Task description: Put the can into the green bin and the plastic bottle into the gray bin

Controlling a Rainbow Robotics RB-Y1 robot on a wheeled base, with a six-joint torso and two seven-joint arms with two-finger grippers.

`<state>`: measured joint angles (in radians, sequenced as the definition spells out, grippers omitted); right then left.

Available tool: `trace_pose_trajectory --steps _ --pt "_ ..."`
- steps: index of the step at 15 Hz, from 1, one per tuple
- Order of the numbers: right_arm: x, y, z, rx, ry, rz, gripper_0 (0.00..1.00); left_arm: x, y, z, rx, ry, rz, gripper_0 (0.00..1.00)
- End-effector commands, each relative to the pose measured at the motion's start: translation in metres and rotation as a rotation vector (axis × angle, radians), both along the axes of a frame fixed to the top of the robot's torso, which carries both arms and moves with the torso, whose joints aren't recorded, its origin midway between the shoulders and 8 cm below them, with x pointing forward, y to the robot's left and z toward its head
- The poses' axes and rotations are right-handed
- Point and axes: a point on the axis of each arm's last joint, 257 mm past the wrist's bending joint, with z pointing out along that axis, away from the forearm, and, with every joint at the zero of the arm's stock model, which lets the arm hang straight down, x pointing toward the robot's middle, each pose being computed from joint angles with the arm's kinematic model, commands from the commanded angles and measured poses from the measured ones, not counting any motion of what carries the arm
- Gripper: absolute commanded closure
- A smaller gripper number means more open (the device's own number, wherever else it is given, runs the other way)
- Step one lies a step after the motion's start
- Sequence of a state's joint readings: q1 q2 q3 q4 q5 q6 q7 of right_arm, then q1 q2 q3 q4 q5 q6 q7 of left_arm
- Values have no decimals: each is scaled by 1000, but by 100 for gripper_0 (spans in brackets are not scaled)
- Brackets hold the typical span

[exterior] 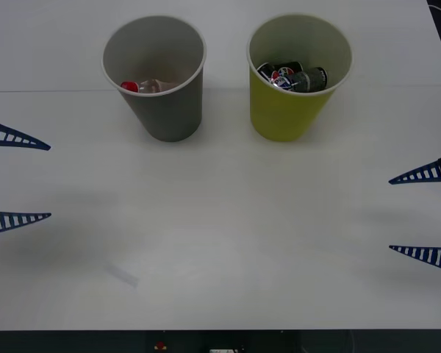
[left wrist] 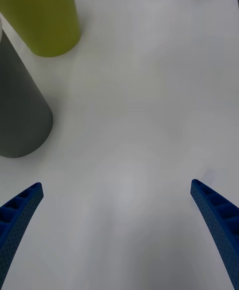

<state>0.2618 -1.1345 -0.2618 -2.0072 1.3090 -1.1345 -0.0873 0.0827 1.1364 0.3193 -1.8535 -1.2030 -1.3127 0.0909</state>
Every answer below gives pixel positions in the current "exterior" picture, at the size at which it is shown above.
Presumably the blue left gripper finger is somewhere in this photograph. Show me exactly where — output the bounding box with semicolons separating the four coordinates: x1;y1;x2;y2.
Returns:
0;116;52;151
0;210;53;238

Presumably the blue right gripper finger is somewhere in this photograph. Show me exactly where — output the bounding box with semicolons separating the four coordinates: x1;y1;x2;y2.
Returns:
388;244;441;275
388;151;441;185

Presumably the clear bottle with red cap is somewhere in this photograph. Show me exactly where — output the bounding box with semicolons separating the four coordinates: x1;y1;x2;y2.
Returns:
120;77;179;96

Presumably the dark grey speckled can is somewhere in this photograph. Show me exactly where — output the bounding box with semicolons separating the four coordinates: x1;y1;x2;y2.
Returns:
290;66;329;93

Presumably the yellow-green plastic waste bin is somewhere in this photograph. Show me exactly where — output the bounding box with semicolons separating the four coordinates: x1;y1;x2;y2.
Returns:
246;13;354;143

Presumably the grey plastic waste bin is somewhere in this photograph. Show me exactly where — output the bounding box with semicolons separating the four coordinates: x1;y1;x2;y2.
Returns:
101;15;207;143

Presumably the black can with round logo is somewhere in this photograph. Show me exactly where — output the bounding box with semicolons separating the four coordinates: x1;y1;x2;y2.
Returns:
257;61;304;90

